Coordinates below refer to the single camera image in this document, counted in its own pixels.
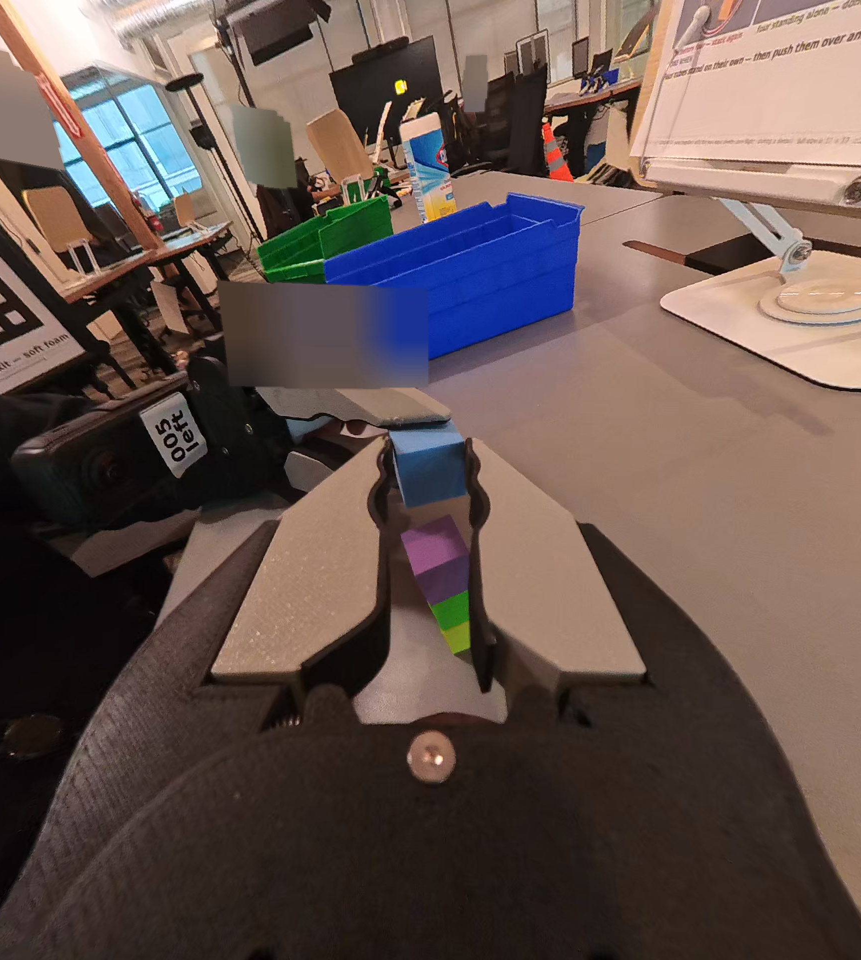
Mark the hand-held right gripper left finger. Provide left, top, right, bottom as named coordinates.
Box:
left=209, top=437, right=394, bottom=704

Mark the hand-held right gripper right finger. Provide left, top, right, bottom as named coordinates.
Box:
left=465, top=437, right=649, bottom=704

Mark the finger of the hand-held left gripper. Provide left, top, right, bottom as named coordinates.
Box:
left=70, top=448, right=330, bottom=610
left=256, top=386, right=453, bottom=430

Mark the blue foam cube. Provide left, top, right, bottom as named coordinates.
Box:
left=389, top=421, right=471, bottom=507

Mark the purple foam cube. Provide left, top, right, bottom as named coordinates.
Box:
left=400, top=516, right=471, bottom=597

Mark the person's left forearm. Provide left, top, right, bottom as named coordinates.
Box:
left=0, top=382, right=184, bottom=954

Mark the green foam cube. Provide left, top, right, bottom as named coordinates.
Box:
left=426, top=590, right=471, bottom=631

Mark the blue plastic bin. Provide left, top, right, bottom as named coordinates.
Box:
left=324, top=192, right=585, bottom=361

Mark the green plastic bin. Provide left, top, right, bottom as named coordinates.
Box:
left=256, top=196, right=394, bottom=285

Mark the wipes canister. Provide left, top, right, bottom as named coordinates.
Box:
left=399, top=116, right=458, bottom=225

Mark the tan plywood chair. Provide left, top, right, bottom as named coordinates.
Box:
left=21, top=186, right=96, bottom=280
left=305, top=108, right=377, bottom=187

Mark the orange traffic cone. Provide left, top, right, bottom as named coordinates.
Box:
left=541, top=122, right=576, bottom=183

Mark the black office chair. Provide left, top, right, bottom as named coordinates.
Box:
left=485, top=71, right=549, bottom=179

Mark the large window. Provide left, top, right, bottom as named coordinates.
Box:
left=61, top=66, right=204, bottom=216

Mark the large black screen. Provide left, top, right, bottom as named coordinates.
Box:
left=329, top=36, right=444, bottom=141

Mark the long wooden desk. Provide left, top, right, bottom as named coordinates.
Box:
left=543, top=75, right=643, bottom=179

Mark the white document stand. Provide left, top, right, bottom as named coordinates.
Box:
left=629, top=0, right=861, bottom=391

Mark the black studio light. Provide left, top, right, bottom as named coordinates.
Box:
left=234, top=0, right=332, bottom=69

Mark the printed instruction sheet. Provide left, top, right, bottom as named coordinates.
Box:
left=636, top=0, right=861, bottom=162

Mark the wooden post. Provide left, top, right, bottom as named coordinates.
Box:
left=0, top=0, right=162, bottom=252

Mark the silver ventilation duct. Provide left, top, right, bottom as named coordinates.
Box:
left=110, top=0, right=216, bottom=48

